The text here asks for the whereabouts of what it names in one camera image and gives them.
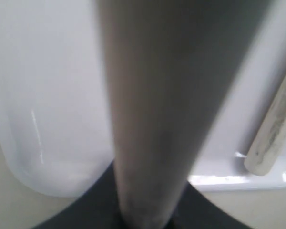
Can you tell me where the white plastic tray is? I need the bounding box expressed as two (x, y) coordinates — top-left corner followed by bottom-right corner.
(0, 0), (286, 198)

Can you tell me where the white wooden drumstick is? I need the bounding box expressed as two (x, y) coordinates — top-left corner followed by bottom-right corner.
(244, 74), (286, 176)
(96, 0), (271, 229)

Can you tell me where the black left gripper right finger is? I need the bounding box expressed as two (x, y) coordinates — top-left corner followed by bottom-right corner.
(168, 183), (250, 229)

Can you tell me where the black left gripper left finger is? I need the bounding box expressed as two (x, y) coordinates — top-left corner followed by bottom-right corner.
(35, 164), (122, 229)

